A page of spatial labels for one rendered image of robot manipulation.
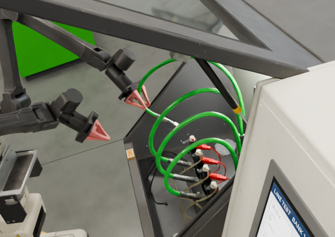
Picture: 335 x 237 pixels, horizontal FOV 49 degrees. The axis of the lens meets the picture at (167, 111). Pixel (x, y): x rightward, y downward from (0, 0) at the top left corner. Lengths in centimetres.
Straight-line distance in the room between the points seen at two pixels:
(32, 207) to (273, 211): 123
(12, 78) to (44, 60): 302
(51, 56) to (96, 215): 240
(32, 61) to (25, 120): 348
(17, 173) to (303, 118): 120
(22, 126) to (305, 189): 79
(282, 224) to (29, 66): 408
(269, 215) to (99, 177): 225
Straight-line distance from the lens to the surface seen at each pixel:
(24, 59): 460
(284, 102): 79
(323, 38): 114
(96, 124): 127
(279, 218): 82
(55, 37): 147
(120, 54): 137
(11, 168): 167
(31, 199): 185
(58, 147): 345
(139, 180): 151
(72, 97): 117
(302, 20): 126
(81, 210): 282
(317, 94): 82
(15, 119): 114
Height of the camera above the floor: 201
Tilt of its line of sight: 35 degrees down
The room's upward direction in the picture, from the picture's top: 12 degrees counter-clockwise
